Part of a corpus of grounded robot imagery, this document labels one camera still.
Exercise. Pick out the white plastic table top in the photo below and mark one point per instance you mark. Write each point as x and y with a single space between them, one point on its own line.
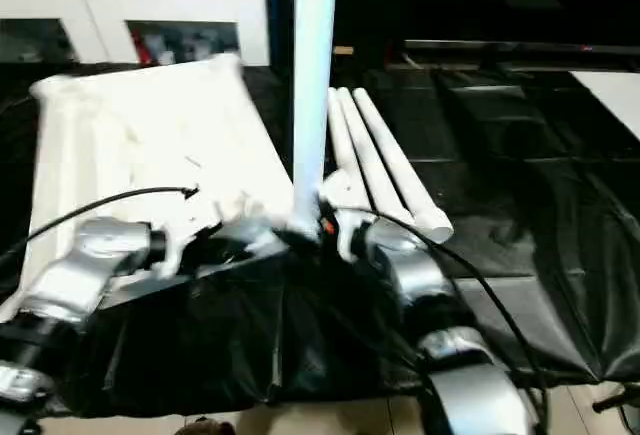
150 120

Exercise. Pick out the white plastic table leg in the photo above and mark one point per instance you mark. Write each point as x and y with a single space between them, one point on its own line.
336 125
372 155
315 55
400 155

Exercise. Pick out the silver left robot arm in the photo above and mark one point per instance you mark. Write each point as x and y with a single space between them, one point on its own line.
90 255

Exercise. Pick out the small tan label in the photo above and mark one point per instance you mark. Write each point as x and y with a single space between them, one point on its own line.
343 50

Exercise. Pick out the black mat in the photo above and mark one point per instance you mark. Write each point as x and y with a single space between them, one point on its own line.
500 180

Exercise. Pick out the white cabinet with glass doors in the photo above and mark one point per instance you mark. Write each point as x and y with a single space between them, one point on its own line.
175 5

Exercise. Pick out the long black bar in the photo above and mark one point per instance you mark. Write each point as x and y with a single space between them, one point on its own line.
500 46

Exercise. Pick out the flat white board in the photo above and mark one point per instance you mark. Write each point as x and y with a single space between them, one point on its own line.
615 95

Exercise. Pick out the black stick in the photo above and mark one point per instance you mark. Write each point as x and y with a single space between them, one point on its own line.
612 400

